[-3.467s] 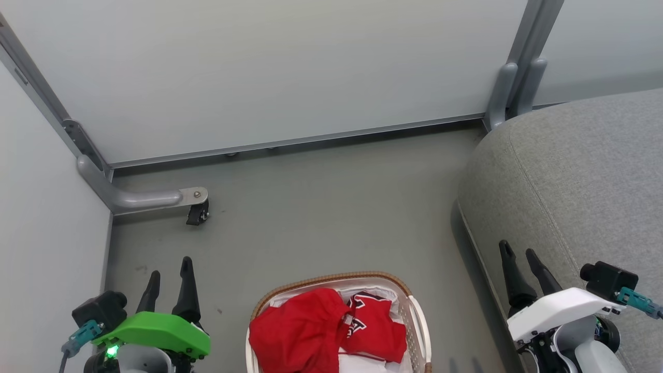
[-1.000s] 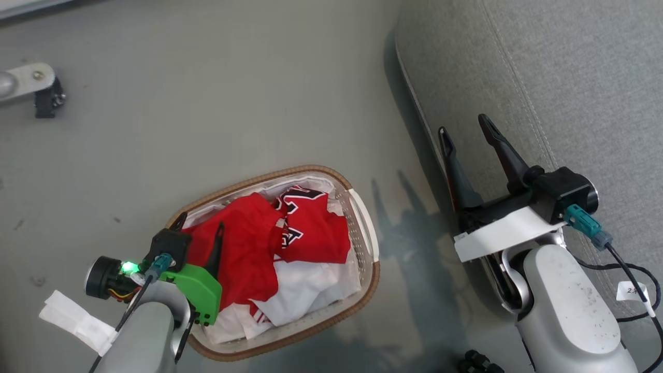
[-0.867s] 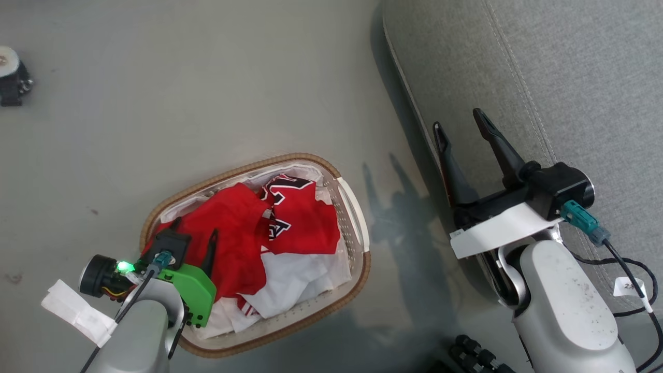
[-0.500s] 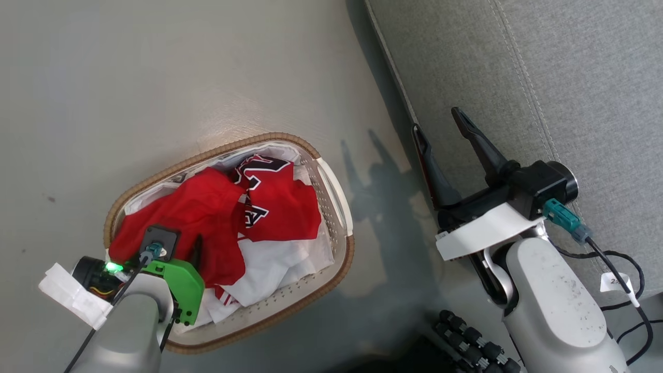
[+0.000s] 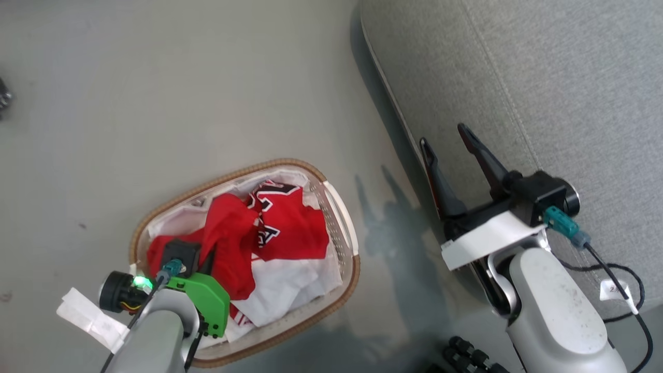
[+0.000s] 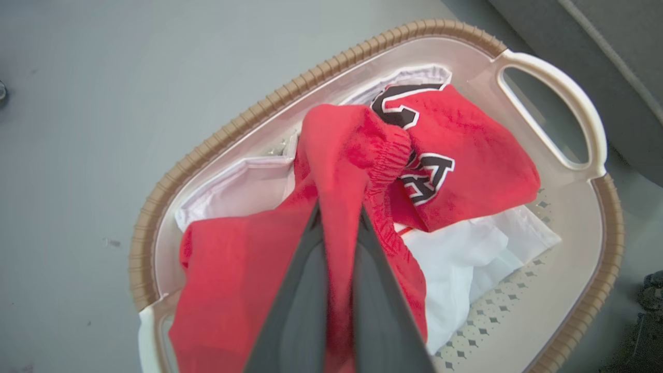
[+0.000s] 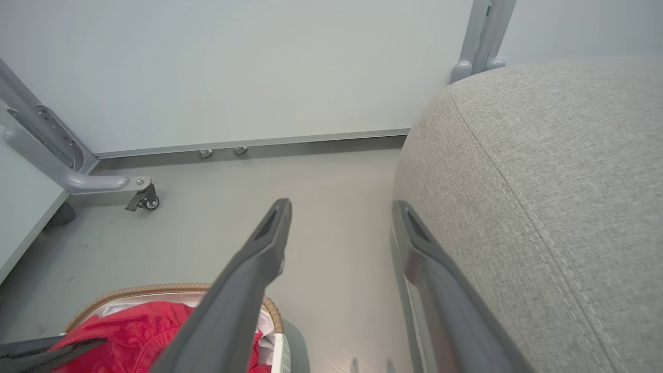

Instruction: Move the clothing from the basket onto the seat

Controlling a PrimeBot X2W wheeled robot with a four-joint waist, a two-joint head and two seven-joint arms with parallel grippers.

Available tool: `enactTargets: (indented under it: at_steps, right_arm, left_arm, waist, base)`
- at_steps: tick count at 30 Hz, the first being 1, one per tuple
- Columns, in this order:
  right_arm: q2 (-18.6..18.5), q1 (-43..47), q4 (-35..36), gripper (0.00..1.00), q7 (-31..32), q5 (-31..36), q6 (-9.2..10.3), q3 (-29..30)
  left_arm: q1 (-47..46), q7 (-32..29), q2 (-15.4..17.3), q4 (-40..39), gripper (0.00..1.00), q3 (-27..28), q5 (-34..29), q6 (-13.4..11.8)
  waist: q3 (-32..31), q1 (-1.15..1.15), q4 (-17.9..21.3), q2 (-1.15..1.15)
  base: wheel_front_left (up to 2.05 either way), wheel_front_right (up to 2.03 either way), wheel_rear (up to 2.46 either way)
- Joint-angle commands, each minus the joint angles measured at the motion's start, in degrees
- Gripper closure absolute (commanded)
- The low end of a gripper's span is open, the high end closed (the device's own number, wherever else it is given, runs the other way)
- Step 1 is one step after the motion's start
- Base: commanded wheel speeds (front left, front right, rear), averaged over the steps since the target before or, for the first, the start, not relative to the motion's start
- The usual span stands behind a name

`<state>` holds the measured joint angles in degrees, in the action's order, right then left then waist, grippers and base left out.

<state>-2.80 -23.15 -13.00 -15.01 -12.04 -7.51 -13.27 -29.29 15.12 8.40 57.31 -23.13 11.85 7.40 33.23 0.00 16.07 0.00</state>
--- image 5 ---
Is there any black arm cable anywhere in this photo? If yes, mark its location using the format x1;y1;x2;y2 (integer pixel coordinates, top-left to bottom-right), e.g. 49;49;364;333
101;275;171;373
557;243;654;373

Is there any teal right cable connector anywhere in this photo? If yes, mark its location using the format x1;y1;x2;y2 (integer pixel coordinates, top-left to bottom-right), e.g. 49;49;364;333
544;206;591;248

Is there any teal cable connector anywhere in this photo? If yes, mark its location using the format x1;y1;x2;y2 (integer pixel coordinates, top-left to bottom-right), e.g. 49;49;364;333
544;206;591;248
158;259;183;283

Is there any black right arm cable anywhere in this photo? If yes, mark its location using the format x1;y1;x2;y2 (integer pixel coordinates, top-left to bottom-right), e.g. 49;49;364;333
557;243;654;373

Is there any small black floor object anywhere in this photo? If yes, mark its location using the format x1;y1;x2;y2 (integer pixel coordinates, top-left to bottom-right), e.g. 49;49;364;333
0;78;13;121

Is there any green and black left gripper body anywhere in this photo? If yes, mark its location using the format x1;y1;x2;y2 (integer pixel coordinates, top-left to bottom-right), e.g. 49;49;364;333
161;239;231;338

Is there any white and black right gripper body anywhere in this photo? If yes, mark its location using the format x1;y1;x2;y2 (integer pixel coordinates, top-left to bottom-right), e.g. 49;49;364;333
440;194;548;271

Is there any grey fabric sofa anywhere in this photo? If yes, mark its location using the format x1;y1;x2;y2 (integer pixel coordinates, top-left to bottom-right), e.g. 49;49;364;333
360;0;663;322

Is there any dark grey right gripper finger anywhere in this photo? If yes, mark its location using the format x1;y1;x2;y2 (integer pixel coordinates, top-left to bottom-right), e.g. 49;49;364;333
458;123;520;198
419;137;469;221

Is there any white basket liner fabric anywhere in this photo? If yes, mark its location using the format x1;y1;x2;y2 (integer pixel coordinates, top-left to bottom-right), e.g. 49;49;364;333
147;170;324;249

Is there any teal left cable connector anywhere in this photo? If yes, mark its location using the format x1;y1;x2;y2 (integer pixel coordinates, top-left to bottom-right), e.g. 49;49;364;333
158;259;183;283

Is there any wicker-rimmed white laundry basket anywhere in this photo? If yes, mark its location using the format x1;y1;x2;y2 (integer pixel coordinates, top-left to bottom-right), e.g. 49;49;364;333
128;158;361;368

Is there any small white cable label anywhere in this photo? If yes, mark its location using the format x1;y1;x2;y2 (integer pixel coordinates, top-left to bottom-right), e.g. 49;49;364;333
600;280;639;315

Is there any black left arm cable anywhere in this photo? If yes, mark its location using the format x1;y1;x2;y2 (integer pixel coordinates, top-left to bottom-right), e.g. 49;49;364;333
101;275;171;373

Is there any red jersey with white lettering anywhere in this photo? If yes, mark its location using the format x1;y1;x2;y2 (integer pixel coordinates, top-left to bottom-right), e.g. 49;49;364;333
147;180;330;301

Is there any white clothing item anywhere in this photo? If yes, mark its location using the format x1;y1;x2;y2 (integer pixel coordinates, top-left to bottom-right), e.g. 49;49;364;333
223;243;343;342

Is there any white paper tag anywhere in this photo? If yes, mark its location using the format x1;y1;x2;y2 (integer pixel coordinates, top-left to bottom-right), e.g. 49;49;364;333
56;288;130;354

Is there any black ribbed cable bundle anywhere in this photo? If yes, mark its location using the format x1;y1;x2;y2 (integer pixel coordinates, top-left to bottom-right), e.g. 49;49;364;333
427;336;511;373

